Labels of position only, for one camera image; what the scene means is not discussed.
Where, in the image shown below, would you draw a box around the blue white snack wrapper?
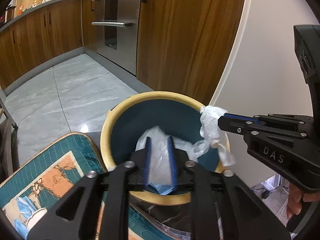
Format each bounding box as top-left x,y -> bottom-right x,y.
148,181 -> 177,196

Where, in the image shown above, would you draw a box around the stainless steel oven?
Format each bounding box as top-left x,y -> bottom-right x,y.
91,0 -> 140,75

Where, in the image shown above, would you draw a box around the clear plastic bag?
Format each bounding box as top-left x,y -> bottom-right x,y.
136,126 -> 202,184

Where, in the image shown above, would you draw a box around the wooden kitchen cabinets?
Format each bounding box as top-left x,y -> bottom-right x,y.
1,0 -> 245,105

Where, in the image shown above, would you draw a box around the stainless steel shelf rack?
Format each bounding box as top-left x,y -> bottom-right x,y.
0,88 -> 18,129

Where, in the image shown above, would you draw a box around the blue surgical face mask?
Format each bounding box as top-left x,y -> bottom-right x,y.
14,196 -> 47,239

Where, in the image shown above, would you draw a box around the person's right hand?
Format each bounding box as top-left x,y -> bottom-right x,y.
286,183 -> 320,219

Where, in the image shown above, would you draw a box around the cables on floor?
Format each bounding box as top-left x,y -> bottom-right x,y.
252,186 -> 271,199

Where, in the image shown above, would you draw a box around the white refrigerator door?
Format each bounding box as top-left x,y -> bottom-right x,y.
208,0 -> 320,188

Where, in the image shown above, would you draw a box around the white paper tissue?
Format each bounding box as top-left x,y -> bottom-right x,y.
197,105 -> 236,167

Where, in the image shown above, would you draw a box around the teal orange patterned mat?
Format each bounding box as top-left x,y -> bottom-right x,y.
0,132 -> 190,240

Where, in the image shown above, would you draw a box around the teal bin with yellow rim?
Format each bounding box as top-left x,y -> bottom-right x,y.
100,92 -> 235,206

